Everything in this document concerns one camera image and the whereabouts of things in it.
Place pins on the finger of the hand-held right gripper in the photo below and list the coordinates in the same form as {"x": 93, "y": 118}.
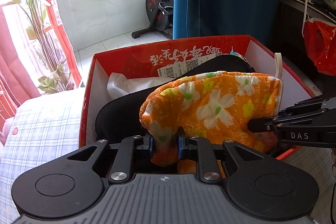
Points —
{"x": 262, "y": 124}

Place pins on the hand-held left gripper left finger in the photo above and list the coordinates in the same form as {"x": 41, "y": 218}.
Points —
{"x": 150, "y": 146}

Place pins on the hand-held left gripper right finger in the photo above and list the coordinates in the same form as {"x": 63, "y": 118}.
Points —
{"x": 180, "y": 146}

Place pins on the black padded pouch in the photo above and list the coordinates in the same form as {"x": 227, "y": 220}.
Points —
{"x": 126, "y": 108}

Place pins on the orange floral oven mitt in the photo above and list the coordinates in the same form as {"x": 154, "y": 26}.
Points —
{"x": 210, "y": 108}

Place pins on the white plastic bundle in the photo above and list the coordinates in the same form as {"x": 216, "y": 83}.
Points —
{"x": 126, "y": 85}

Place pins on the red cardboard box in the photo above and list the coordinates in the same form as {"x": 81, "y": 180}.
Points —
{"x": 131, "y": 58}

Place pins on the red plastic bag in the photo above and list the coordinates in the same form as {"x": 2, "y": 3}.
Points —
{"x": 321, "y": 43}

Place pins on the pink printed backdrop cloth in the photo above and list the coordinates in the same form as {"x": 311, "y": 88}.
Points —
{"x": 15, "y": 69}

